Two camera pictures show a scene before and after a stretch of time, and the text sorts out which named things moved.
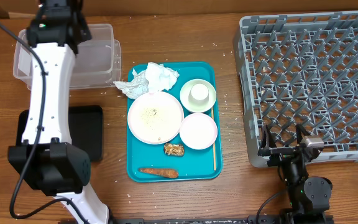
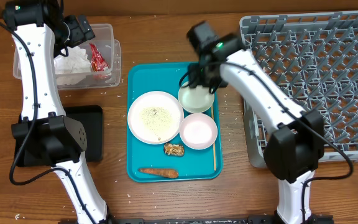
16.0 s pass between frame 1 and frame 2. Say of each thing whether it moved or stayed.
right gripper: moved
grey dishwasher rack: stayed
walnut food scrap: stayed
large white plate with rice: stayed
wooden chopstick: stayed
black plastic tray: stayed
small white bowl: stayed
